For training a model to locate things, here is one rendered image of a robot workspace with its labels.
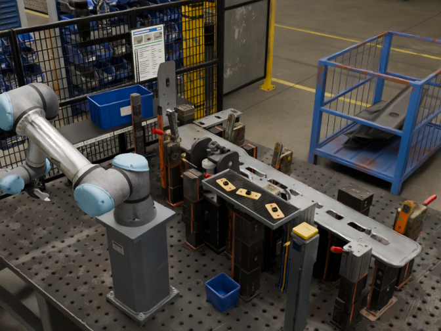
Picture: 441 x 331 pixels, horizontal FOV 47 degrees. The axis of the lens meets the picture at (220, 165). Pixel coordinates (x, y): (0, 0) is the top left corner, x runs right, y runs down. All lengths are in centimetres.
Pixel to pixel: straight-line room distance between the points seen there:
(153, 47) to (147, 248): 139
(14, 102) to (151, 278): 77
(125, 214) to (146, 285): 30
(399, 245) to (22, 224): 170
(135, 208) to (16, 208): 110
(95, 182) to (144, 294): 52
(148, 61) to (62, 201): 90
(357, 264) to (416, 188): 259
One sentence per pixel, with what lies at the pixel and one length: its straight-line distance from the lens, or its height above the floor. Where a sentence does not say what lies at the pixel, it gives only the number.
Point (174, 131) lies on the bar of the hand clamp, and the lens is 238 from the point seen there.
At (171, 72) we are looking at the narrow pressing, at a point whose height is 128.
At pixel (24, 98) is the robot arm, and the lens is 179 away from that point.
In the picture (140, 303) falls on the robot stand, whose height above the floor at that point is 77.
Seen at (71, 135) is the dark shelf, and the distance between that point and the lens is 261.
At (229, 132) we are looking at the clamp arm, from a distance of 256.
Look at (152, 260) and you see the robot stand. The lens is 186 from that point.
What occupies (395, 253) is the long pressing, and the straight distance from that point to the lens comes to 190.
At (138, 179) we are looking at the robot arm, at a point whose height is 128.
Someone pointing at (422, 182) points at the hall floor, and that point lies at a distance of 442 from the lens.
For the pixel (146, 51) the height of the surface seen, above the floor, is 131.
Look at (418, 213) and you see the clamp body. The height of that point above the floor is 106.
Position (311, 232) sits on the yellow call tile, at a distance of 166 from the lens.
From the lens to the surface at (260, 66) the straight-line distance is 580.
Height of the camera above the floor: 214
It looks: 30 degrees down
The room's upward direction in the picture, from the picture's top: straight up
